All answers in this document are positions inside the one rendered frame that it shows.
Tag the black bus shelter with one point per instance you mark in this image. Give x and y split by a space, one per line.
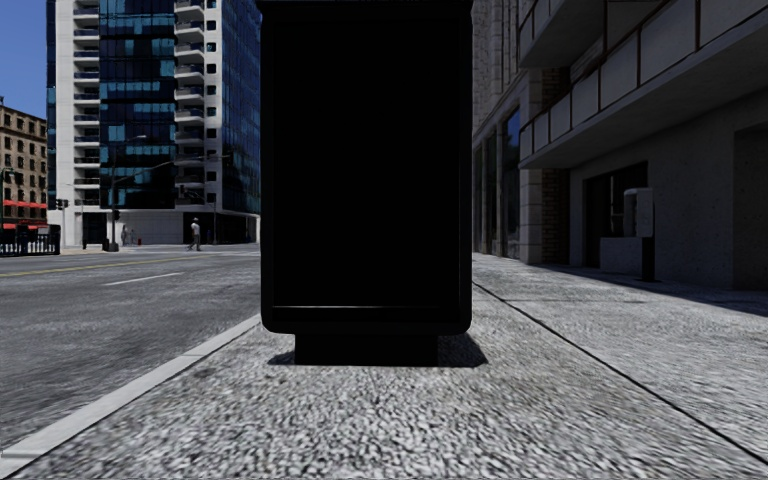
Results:
366 180

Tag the traffic light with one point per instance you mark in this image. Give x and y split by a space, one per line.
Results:
112 198
214 219
62 207

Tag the person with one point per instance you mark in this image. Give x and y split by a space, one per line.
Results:
124 235
195 234

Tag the pale stone building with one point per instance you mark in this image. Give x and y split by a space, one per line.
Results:
495 72

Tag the glass tower with white balconies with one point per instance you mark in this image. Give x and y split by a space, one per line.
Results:
138 90

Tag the pale concrete building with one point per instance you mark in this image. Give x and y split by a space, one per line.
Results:
690 150

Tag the dark stairway railing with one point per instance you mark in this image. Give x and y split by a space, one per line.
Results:
30 242

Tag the tan brick building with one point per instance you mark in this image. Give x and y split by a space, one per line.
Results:
24 156

